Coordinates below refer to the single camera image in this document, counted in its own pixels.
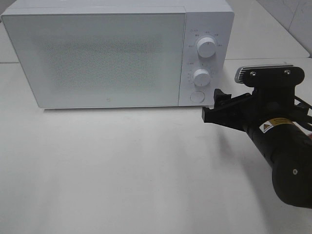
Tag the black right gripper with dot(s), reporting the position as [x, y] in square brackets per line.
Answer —
[248, 112]

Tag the white microwave door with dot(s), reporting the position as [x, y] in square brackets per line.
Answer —
[94, 61]

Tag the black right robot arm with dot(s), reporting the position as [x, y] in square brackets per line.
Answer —
[289, 154]

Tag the lower white timer knob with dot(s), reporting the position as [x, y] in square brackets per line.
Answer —
[201, 77]

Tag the upper white power knob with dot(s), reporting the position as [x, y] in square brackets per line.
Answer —
[206, 46]

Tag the white microwave oven body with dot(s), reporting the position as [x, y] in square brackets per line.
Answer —
[202, 18]

